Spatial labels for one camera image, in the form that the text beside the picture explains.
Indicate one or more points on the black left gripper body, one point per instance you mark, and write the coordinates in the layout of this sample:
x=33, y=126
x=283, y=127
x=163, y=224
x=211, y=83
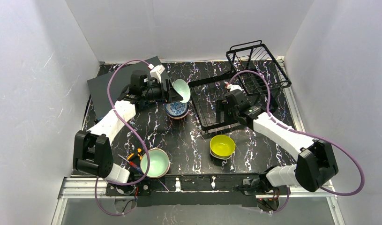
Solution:
x=166, y=91

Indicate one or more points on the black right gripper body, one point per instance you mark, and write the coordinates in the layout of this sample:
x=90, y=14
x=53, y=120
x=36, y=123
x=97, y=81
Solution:
x=220, y=111

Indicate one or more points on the blue floral white bowl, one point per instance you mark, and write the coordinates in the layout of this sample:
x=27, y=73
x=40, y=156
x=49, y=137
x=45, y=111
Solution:
x=176, y=108

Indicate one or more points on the black wire dish rack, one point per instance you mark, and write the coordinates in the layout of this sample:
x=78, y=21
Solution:
x=254, y=77

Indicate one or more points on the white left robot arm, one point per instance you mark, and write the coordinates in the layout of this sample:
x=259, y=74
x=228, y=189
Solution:
x=92, y=147

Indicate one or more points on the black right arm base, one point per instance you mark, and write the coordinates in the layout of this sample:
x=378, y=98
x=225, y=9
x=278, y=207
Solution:
x=260, y=186

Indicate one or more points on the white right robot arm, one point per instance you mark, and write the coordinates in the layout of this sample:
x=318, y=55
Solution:
x=315, y=160

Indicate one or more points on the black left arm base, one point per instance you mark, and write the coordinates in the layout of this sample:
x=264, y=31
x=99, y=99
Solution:
x=126, y=198

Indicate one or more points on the celadon green bowl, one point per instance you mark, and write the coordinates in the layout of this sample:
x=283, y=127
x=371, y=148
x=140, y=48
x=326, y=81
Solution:
x=158, y=166

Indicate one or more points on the red blue screwdriver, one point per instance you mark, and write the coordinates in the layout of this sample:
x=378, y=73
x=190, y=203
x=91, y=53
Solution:
x=132, y=164

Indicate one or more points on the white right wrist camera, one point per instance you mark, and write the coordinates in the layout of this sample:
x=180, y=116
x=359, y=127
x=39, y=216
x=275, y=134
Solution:
x=233, y=87

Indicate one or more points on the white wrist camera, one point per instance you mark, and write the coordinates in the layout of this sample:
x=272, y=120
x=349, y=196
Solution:
x=233, y=87
x=156, y=72

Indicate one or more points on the grey blue network switch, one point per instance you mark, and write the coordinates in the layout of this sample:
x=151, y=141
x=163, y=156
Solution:
x=98, y=85

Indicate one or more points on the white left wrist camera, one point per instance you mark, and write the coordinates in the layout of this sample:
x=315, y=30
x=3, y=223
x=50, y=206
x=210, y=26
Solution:
x=156, y=72

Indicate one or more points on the orange handled pliers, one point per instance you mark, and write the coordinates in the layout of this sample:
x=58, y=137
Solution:
x=137, y=154

